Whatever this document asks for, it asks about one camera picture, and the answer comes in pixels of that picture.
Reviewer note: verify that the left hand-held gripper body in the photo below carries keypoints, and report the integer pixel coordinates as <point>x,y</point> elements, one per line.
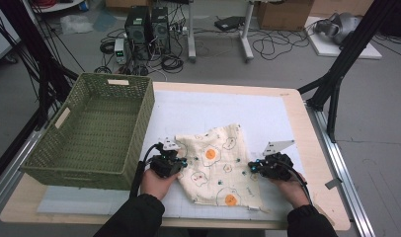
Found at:
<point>164,161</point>

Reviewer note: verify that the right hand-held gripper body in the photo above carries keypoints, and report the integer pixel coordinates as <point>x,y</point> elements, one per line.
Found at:
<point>274,164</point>

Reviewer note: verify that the cream cloth with egg print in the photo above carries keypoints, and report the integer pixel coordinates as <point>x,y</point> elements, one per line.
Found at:
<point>221,164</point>

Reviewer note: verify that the green woven basket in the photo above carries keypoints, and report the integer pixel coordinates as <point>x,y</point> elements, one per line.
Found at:
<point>90,131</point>

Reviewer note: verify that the person's right hand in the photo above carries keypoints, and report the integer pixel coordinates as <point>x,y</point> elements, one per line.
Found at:
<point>292,192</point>

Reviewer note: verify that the white grid mat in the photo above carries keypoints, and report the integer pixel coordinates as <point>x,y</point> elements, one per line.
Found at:
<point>221,108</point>

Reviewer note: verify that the white power supply unit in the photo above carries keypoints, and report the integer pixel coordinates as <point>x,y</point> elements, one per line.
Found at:
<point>120,51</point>

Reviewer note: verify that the white desk leg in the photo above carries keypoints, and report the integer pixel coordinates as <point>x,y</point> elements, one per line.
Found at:
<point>247,36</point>
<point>191,33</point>

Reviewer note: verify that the white floor board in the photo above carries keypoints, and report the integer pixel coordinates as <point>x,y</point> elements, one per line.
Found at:
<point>327,49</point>

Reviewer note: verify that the slim black computer tower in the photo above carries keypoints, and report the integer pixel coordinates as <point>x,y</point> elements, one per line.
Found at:
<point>160,29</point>

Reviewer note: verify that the large black computer tower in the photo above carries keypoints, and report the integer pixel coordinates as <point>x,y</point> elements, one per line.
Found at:
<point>137,31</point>

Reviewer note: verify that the brown cardboard box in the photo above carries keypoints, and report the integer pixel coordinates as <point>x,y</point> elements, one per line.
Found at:
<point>284,15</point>

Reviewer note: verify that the grey rounded device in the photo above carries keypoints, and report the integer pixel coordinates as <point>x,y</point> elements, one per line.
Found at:
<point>340,28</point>

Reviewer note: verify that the clear plastic bag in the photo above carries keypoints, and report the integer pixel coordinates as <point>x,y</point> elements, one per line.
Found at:
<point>76,24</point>

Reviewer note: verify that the grey metal bracket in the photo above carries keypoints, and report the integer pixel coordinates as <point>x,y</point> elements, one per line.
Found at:
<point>333,183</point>

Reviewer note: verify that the aluminium rail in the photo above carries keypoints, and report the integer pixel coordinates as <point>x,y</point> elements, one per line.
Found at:
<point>343,164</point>
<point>11,171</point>

